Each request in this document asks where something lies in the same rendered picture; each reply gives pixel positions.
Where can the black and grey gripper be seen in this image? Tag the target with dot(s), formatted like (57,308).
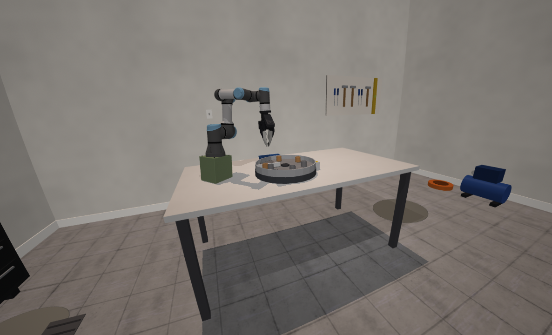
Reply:
(263,128)

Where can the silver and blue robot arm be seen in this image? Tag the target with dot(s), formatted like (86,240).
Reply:
(226,129)

